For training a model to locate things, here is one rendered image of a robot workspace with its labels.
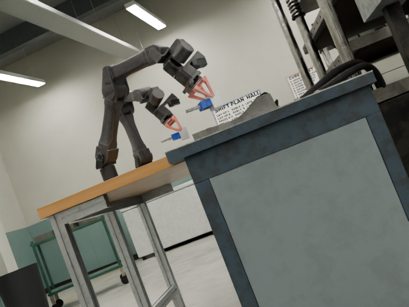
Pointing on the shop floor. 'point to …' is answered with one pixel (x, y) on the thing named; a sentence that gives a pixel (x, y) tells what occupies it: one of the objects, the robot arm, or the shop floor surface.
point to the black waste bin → (23, 288)
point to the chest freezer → (168, 218)
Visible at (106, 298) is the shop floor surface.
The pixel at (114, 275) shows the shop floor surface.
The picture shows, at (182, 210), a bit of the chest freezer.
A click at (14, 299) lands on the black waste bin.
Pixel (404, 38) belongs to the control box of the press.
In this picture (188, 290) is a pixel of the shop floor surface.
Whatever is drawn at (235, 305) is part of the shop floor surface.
